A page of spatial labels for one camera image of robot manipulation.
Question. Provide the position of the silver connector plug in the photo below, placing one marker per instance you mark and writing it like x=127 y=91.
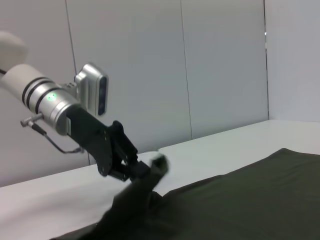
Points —
x=31 y=120

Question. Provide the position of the dark green shirt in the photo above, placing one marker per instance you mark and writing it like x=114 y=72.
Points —
x=225 y=200

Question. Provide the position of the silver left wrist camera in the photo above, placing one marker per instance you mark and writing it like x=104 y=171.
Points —
x=93 y=88

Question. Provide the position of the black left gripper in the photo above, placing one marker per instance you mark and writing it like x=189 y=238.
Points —
x=92 y=135

